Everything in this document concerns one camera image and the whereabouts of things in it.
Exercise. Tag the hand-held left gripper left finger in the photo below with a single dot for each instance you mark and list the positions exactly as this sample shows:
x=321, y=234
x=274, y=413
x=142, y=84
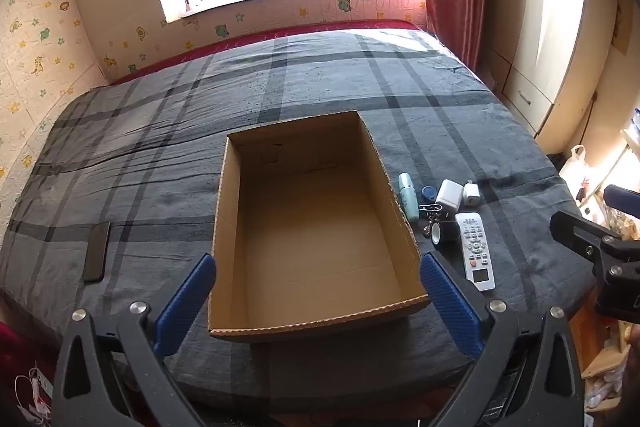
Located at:
x=185, y=302

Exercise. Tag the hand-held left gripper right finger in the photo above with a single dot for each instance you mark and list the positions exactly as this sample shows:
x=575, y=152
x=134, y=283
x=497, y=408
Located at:
x=450, y=302

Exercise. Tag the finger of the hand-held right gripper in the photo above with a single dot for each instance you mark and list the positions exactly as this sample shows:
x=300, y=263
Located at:
x=595, y=239
x=622, y=196

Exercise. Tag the white remote control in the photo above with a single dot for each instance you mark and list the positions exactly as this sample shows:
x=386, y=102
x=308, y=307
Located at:
x=475, y=252

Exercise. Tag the black tape roll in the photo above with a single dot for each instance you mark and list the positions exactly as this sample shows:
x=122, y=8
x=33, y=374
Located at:
x=446, y=233

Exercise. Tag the large white charger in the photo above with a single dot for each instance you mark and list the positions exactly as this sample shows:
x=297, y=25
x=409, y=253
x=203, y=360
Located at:
x=447, y=196

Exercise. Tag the small white charger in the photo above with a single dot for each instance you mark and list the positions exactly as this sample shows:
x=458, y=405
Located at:
x=471, y=197

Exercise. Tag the teal plastic bottle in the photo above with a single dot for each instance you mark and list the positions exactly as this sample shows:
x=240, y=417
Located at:
x=409, y=199

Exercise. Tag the brown cardboard box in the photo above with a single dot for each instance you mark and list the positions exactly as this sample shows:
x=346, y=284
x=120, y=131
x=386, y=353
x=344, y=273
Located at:
x=310, y=232

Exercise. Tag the white plastic bag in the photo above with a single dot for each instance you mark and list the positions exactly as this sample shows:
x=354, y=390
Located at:
x=580, y=179

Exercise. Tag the black smartphone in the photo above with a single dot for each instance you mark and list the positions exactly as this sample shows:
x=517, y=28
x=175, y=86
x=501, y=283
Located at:
x=96, y=252

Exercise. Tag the blue bottle cap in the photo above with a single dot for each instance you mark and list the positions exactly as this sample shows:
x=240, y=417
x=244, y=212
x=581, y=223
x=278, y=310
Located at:
x=429, y=194

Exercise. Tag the grey plaid bedsheet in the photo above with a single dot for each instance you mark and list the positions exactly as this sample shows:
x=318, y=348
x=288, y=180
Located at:
x=150, y=157

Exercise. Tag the red cloth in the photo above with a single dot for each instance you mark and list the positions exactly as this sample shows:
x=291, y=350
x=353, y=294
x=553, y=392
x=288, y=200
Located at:
x=15, y=347

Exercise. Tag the cream wardrobe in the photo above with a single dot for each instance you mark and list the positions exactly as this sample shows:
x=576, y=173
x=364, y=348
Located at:
x=545, y=32

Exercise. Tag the red mattress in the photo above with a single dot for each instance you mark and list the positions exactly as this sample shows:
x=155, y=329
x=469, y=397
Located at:
x=210, y=49

